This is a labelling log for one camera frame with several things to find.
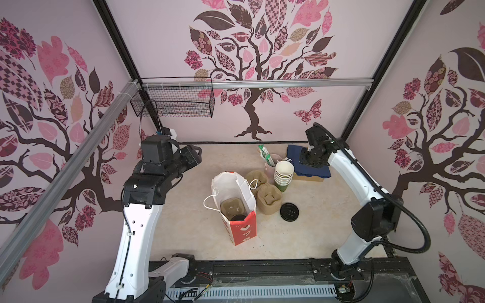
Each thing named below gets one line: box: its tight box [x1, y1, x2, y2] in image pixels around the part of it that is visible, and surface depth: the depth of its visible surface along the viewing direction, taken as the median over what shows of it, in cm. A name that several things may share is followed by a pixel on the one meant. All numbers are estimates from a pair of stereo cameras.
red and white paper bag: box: [203, 171, 258, 246], surface depth 76 cm
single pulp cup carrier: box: [220, 197, 247, 221], surface depth 91 cm
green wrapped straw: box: [257, 144, 276, 168], surface depth 94 cm
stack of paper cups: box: [274, 160, 295, 193], surface depth 89 cm
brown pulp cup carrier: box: [245, 170, 284, 216], surface depth 87 cm
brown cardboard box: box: [292, 172, 324, 182], surface depth 99 cm
